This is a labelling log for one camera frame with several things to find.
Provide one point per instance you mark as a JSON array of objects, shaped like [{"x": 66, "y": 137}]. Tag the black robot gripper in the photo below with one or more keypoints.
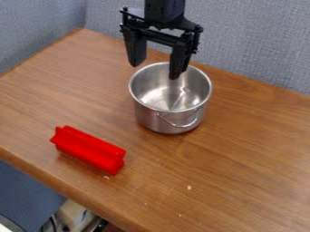
[{"x": 163, "y": 14}]

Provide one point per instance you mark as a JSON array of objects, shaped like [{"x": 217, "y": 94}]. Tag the red plastic block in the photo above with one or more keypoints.
[{"x": 90, "y": 149}]

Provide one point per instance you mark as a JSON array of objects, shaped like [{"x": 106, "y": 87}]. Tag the stainless steel pot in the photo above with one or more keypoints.
[{"x": 170, "y": 106}]

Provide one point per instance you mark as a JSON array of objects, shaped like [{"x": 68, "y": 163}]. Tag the white box under table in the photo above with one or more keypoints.
[{"x": 75, "y": 218}]

